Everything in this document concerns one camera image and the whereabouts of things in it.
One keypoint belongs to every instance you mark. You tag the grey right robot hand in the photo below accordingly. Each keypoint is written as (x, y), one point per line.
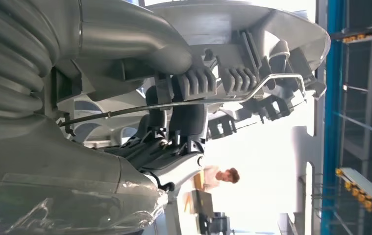
(59, 162)

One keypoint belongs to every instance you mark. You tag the person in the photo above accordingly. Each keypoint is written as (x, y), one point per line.
(220, 176)

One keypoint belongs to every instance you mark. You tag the blue steel column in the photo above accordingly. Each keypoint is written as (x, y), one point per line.
(332, 97)

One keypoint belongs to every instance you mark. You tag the roller track yellow wheels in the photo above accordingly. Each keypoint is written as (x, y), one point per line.
(367, 188)
(367, 34)

